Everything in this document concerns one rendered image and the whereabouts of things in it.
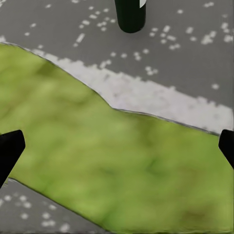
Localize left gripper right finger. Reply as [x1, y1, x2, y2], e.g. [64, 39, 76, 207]
[218, 129, 234, 169]

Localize insectifuge atomizer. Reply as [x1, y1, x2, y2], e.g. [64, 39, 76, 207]
[115, 0, 146, 33]

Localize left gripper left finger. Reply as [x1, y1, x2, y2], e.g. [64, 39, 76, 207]
[0, 130, 25, 187]

